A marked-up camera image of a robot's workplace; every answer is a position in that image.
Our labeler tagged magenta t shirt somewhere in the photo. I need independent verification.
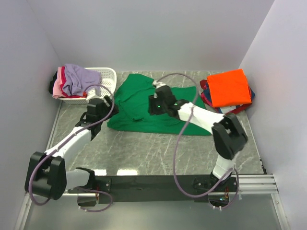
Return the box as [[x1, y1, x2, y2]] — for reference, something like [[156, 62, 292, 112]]
[[60, 66, 87, 99]]

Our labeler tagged dark red folded t shirt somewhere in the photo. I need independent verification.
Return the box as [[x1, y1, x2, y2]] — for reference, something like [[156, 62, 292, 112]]
[[199, 80, 250, 115]]

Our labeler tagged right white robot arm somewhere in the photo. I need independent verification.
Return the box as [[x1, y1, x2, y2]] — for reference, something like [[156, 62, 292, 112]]
[[149, 81, 248, 191]]

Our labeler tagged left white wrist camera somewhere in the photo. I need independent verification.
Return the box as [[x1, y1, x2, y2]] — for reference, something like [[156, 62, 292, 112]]
[[85, 88, 100, 102]]

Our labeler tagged pink t shirt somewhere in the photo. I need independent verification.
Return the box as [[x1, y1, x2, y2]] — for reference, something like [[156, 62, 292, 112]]
[[52, 67, 64, 99]]

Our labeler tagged black t shirt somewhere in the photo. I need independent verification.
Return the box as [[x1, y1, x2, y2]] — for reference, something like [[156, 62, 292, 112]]
[[48, 71, 58, 95]]

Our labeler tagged orange folded t shirt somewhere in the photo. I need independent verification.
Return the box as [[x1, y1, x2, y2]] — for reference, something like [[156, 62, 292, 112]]
[[207, 69, 252, 107]]

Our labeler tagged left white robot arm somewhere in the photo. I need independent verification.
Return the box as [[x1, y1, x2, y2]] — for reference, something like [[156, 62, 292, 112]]
[[24, 96, 118, 200]]

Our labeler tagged white plastic laundry basket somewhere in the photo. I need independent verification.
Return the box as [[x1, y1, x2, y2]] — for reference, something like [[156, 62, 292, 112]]
[[59, 68, 117, 104]]

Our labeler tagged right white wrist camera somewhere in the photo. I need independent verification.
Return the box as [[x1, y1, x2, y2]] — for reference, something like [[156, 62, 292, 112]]
[[152, 80, 167, 90]]

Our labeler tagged aluminium rail frame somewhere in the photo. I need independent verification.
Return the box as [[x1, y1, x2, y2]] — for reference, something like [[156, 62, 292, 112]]
[[15, 113, 290, 230]]

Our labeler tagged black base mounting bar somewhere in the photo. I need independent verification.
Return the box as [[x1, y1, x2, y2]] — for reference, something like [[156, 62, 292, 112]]
[[68, 175, 238, 207]]

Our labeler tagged lilac t shirt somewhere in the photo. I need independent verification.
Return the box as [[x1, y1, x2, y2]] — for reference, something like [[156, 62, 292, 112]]
[[63, 64, 101, 96]]

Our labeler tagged white folded t shirt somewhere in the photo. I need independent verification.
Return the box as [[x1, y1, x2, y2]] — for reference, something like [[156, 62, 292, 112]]
[[220, 106, 236, 114]]

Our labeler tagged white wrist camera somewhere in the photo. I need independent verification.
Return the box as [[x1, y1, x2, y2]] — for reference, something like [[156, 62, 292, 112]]
[[85, 88, 100, 102], [152, 80, 167, 90]]

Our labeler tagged green t shirt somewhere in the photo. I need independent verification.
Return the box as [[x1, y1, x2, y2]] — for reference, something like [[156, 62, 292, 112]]
[[106, 73, 213, 136]]

